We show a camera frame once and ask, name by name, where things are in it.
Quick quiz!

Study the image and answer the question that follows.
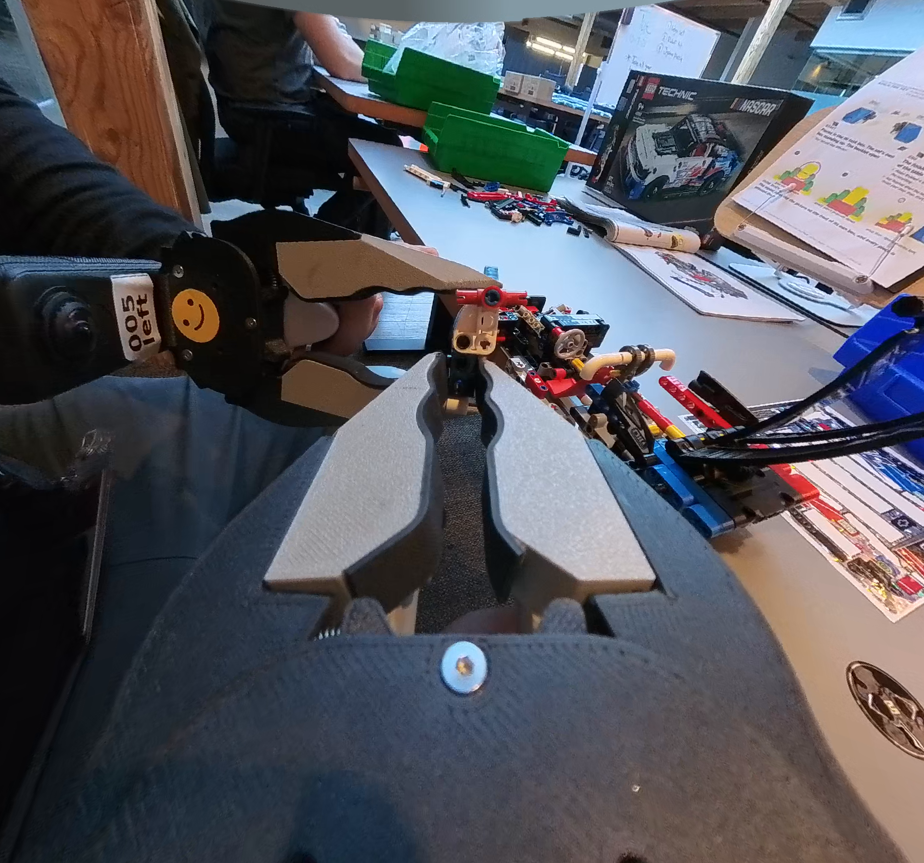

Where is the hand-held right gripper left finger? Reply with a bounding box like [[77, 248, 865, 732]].
[[263, 352, 449, 634]]

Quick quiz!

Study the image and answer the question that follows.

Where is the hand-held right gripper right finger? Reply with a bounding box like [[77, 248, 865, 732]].
[[478, 360, 658, 629]]

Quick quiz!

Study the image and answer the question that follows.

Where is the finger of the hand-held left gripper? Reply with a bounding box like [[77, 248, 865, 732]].
[[276, 233, 504, 301], [280, 356, 405, 421]]

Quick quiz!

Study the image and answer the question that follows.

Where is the toy brick car model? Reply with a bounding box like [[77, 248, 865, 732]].
[[444, 287, 924, 541]]

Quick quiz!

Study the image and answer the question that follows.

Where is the person's left hand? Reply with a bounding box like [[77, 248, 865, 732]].
[[316, 293, 386, 359]]

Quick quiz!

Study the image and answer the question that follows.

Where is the pile of loose toy bricks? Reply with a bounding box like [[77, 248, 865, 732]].
[[462, 180, 593, 239]]

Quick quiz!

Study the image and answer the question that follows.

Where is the black office chair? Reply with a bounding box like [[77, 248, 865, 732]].
[[153, 0, 319, 218]]

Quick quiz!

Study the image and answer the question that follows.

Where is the clear plastic bag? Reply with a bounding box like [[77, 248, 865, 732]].
[[383, 20, 506, 77]]

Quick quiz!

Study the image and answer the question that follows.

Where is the open instruction booklet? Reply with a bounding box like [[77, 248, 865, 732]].
[[556, 195, 806, 322]]

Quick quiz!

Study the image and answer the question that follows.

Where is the shiny sticker sheet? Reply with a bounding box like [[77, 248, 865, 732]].
[[751, 401, 924, 622]]

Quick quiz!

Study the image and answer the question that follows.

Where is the grey flat device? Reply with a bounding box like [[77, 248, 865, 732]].
[[729, 260, 860, 302]]

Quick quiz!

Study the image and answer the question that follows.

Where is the blue plastic bin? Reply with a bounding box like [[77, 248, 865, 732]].
[[834, 295, 924, 461]]

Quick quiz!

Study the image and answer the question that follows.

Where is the dark box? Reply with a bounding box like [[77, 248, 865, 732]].
[[586, 70, 815, 229]]

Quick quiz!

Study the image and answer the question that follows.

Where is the whiteboard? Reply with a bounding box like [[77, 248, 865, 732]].
[[598, 5, 723, 109]]

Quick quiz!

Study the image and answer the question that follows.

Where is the round black disc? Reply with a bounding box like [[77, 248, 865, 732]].
[[846, 661, 924, 759]]

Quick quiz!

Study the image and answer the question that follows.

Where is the white illustrated leaflet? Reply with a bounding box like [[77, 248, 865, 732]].
[[732, 47, 924, 286]]

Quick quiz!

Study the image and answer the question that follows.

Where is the wooden post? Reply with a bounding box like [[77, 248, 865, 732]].
[[3, 0, 206, 229]]

